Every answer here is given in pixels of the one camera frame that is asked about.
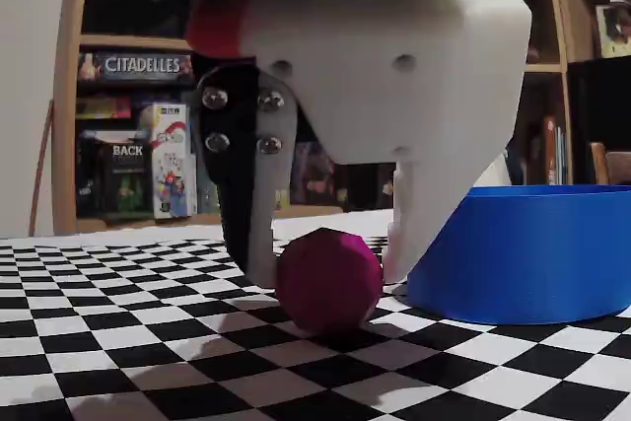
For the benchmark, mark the green red game box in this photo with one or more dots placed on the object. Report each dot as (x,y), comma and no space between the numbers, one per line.
(282,196)

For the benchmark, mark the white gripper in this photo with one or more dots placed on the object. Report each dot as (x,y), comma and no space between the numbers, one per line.
(389,96)

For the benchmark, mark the light wooden bookshelf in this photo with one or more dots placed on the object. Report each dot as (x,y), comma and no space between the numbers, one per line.
(544,67)

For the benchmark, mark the blue round box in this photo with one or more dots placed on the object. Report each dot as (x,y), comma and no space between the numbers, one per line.
(532,258)

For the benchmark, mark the brown wooden chair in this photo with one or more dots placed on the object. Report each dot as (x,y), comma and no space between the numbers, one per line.
(616,164)

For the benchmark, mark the black white checkered mat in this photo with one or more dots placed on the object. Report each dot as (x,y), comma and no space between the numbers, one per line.
(148,367)

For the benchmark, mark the Citadelles game box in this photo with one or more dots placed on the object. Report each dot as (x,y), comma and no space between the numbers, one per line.
(138,66)

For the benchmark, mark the thin light blue book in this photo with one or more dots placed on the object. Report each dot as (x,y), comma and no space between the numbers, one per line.
(561,155)

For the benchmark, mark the wooden shelf with black doors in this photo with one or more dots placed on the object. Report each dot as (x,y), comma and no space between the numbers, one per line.
(601,105)

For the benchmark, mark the black Back game box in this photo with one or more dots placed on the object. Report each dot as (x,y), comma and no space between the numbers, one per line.
(123,179)

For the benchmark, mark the framed cartoon picture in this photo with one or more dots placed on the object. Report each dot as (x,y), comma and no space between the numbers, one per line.
(613,29)

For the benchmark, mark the orange spine book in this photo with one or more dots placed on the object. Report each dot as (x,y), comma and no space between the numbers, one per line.
(548,150)

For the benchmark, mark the dark purple game box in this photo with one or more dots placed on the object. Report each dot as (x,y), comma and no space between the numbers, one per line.
(313,174)

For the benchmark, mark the white cartoon game box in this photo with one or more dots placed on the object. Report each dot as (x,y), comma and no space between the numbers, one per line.
(170,160)

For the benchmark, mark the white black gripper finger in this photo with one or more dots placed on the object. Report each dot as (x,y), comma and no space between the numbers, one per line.
(241,169)

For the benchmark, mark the pink faceted ball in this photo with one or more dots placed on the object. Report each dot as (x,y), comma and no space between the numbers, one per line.
(328,283)

